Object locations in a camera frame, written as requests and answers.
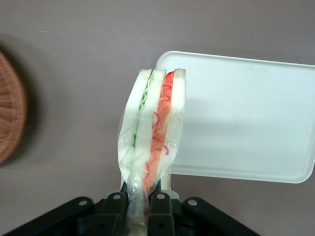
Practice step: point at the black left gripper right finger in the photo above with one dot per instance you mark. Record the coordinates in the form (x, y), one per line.
(162, 216)

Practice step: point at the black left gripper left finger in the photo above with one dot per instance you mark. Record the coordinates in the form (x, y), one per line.
(108, 216)

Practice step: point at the plastic triangle sandwich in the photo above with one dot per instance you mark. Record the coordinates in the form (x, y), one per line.
(152, 123)

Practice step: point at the cream plastic tray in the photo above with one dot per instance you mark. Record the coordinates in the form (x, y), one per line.
(246, 118)

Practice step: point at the brown wicker basket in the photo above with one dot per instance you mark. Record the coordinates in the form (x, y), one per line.
(11, 110)

